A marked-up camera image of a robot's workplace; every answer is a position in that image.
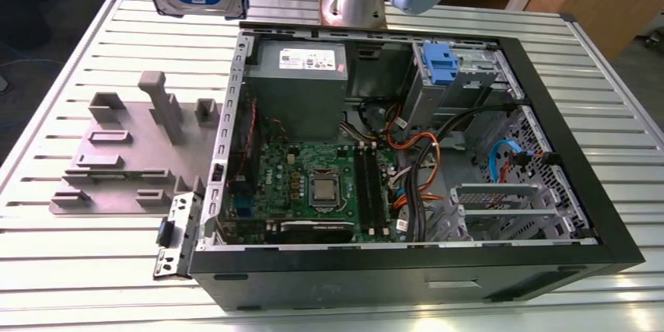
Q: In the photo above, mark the metal disk bay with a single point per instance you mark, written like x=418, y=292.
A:
x=497, y=212

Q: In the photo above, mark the black CPU socket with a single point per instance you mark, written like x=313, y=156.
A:
x=326, y=172

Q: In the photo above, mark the green motherboard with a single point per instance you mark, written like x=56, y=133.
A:
x=280, y=161

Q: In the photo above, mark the silver CPU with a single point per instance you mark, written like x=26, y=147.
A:
x=325, y=191

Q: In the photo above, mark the grey power supply unit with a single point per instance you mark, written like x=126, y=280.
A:
x=294, y=106

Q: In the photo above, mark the black RAM slot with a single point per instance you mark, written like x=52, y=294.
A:
x=378, y=192
x=365, y=188

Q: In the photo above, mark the black graphics card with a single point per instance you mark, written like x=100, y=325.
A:
x=310, y=231

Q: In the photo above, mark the metal optical drive cage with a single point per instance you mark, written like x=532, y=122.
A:
x=440, y=98

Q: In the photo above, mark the blue drive latch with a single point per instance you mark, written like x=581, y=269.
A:
x=440, y=63

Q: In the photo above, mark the black open PC case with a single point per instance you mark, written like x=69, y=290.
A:
x=362, y=277

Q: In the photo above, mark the grey parts rack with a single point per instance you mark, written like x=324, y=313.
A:
x=145, y=145

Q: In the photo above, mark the blue VGA port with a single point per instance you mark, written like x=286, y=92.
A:
x=164, y=231

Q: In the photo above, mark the brown wooden cabinet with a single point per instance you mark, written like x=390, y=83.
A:
x=612, y=5

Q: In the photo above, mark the black chair base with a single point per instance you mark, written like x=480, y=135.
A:
x=653, y=38

